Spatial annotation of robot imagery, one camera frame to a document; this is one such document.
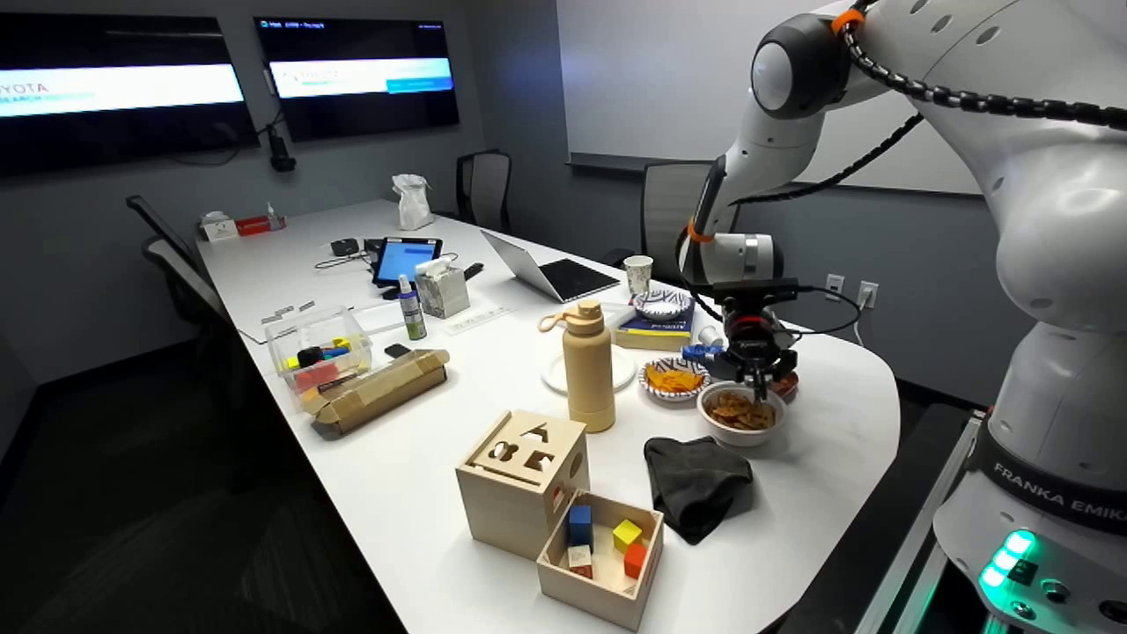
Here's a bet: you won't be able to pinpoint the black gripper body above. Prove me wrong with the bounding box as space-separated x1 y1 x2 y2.
723 297 797 362

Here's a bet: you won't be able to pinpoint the white round bowl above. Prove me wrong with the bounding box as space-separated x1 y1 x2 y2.
694 378 787 449

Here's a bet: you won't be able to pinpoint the blue patterned paper bowl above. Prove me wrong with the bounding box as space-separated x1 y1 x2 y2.
631 284 697 328
636 357 710 404

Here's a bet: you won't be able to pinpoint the brown pretzel crisps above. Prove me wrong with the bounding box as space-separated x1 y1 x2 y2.
699 387 781 435

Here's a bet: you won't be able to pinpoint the blue pretzel snack bag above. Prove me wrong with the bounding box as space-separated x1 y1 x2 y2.
678 338 736 371

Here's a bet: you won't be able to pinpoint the orange tortilla chips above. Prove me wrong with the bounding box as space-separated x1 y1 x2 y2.
646 362 705 396

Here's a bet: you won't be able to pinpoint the blue and yellow book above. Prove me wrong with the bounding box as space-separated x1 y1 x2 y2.
611 307 697 352

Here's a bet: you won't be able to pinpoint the dark grey cloth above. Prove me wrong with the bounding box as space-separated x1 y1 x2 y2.
642 435 758 547

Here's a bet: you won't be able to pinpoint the paper coffee cup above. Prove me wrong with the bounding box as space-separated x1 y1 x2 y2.
620 250 657 307

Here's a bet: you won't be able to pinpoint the beige water bottle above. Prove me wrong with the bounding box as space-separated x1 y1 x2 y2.
538 298 620 438

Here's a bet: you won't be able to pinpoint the white round plate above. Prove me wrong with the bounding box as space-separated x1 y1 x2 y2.
538 350 642 398

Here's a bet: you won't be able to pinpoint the black open laptop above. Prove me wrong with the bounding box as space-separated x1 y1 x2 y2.
477 226 623 307

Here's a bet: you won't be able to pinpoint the blue toy block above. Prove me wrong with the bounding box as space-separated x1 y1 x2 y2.
564 503 597 547

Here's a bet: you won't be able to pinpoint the wooden shape sorter box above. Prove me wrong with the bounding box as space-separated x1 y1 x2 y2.
455 408 592 559

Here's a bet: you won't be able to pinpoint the shallow wooden tray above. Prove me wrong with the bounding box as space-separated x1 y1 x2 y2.
535 489 669 632

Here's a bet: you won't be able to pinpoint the black mesh office chair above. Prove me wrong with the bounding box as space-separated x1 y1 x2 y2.
455 148 512 233
123 192 242 357

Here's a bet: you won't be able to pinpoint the white carton box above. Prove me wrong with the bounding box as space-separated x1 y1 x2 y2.
416 257 470 322

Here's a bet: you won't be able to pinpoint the small spray bottle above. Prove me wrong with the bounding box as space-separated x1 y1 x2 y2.
396 276 428 347

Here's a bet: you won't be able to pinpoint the tablet with blue screen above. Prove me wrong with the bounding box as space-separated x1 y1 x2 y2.
370 233 448 288

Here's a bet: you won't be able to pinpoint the white plastic bag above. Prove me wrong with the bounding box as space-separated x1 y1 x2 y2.
387 168 435 233

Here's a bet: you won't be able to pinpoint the long wooden box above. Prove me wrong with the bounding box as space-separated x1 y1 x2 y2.
309 347 455 441

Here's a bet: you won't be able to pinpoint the clear plastic container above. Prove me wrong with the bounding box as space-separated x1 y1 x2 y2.
259 307 377 398

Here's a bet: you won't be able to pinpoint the red flat box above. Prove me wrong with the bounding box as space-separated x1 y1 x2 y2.
231 210 284 240

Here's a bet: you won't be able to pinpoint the black conference webcam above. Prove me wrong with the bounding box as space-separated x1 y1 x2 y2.
259 116 299 175

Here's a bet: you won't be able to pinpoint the white tissue box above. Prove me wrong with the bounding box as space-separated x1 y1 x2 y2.
198 207 242 247

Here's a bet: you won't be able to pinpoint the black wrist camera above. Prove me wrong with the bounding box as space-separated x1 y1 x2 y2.
699 276 812 304

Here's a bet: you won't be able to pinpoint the thin black cable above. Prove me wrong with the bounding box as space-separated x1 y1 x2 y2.
689 114 928 347

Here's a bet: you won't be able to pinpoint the wall whiteboard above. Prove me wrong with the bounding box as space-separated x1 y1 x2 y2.
556 0 990 199

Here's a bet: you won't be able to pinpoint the black corrugated cable conduit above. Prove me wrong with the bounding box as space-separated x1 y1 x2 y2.
835 5 1127 135

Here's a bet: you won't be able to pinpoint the wall mounted monitor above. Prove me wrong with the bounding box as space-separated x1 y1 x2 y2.
253 15 464 146
0 12 258 179

